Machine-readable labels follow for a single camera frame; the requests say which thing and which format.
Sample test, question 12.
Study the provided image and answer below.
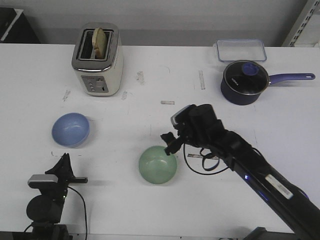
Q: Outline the purple saucepan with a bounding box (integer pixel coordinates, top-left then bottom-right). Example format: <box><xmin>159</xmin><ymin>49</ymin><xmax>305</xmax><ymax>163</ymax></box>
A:
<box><xmin>220</xmin><ymin>73</ymin><xmax>316</xmax><ymax>106</ymax></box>

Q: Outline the black box in background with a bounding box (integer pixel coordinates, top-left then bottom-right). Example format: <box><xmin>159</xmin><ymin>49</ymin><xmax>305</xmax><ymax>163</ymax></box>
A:
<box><xmin>0</xmin><ymin>7</ymin><xmax>41</xmax><ymax>44</ymax></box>

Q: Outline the glass pot lid purple knob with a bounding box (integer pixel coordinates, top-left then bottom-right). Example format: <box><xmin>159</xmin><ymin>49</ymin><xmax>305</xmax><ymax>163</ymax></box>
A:
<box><xmin>221</xmin><ymin>60</ymin><xmax>270</xmax><ymax>96</ymax></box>

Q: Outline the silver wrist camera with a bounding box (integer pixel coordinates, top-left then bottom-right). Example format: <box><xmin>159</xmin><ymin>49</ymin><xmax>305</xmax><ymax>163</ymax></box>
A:
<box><xmin>170</xmin><ymin>104</ymin><xmax>193</xmax><ymax>128</ymax></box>
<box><xmin>27</xmin><ymin>174</ymin><xmax>58</xmax><ymax>190</ymax></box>

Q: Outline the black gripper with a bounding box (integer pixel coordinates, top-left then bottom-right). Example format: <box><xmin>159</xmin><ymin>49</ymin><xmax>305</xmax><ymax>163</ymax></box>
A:
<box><xmin>160</xmin><ymin>104</ymin><xmax>224</xmax><ymax>156</ymax></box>
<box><xmin>39</xmin><ymin>153</ymin><xmax>88</xmax><ymax>201</ymax></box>

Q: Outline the clear plastic food container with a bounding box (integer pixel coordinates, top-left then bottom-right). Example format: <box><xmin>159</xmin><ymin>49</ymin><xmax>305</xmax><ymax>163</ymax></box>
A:
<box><xmin>213</xmin><ymin>39</ymin><xmax>267</xmax><ymax>63</ymax></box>

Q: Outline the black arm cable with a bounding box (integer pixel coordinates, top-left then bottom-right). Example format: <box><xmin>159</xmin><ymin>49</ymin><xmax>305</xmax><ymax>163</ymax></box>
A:
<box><xmin>67</xmin><ymin>186</ymin><xmax>88</xmax><ymax>238</ymax></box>
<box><xmin>182</xmin><ymin>143</ymin><xmax>232</xmax><ymax>175</ymax></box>

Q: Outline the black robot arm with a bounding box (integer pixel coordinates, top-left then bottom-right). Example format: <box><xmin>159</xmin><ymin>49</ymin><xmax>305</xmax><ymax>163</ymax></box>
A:
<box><xmin>160</xmin><ymin>104</ymin><xmax>320</xmax><ymax>240</ymax></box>
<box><xmin>26</xmin><ymin>153</ymin><xmax>88</xmax><ymax>240</ymax></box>

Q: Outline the white metal shelf upright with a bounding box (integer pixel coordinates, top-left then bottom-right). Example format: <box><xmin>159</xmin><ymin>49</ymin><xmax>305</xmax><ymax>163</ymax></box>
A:
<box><xmin>281</xmin><ymin>0</ymin><xmax>320</xmax><ymax>47</ymax></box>

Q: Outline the blue bowl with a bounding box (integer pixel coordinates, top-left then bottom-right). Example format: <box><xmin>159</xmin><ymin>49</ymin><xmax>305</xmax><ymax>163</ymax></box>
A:
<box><xmin>51</xmin><ymin>112</ymin><xmax>90</xmax><ymax>148</ymax></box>

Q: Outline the slice of toast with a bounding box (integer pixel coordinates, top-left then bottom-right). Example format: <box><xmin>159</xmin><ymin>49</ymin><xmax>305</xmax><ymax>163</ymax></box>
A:
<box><xmin>91</xmin><ymin>27</ymin><xmax>107</xmax><ymax>59</ymax></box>

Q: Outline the green bowl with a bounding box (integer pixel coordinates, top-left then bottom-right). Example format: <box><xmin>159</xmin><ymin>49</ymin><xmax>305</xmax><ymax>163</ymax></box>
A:
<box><xmin>138</xmin><ymin>145</ymin><xmax>178</xmax><ymax>185</ymax></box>

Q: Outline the white and chrome toaster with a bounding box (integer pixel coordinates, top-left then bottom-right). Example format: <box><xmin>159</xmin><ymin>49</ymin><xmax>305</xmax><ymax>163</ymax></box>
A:
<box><xmin>71</xmin><ymin>22</ymin><xmax>124</xmax><ymax>97</ymax></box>

